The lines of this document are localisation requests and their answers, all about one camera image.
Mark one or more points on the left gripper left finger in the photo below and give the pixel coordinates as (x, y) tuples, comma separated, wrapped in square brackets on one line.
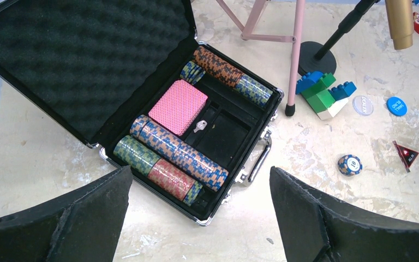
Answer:
[(82, 225)]

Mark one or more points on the blue small blind button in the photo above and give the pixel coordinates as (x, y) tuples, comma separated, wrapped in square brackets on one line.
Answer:
[(396, 106)]

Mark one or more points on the green blue toy brick block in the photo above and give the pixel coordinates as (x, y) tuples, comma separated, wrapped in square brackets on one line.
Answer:
[(325, 100)]

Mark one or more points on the black aluminium poker case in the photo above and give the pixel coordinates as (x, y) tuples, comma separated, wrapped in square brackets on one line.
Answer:
[(95, 66)]

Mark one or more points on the grey green chip stack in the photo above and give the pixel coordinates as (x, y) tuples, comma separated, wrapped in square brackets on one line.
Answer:
[(253, 90)]

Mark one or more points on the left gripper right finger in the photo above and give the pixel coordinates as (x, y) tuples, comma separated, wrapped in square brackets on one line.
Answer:
[(316, 226)]

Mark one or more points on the gold microphone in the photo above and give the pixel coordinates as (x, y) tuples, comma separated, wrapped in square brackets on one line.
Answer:
[(400, 21)]

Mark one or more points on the clear dealer button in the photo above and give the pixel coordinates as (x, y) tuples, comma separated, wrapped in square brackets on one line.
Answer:
[(363, 105)]

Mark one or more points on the red triangular all-in button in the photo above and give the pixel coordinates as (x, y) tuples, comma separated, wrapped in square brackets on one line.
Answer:
[(406, 155)]

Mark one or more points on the blue orange chip row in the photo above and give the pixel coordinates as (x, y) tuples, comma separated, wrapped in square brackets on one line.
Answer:
[(179, 152)]

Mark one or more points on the green red chip row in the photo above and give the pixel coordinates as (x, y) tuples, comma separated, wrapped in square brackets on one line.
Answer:
[(158, 170)]

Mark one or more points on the black microphone desk stand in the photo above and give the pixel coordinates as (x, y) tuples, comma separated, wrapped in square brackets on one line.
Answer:
[(318, 57)]

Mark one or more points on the orange black chip row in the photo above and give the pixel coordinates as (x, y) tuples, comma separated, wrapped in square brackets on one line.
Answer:
[(217, 67)]

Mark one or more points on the small silver case key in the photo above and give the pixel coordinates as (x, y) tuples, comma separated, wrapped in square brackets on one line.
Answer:
[(201, 125)]

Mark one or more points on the pink playing card deck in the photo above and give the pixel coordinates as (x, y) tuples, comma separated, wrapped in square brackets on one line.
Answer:
[(178, 107)]

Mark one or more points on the small green blue chip stack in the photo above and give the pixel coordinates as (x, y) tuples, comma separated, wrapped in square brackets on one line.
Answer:
[(192, 73)]

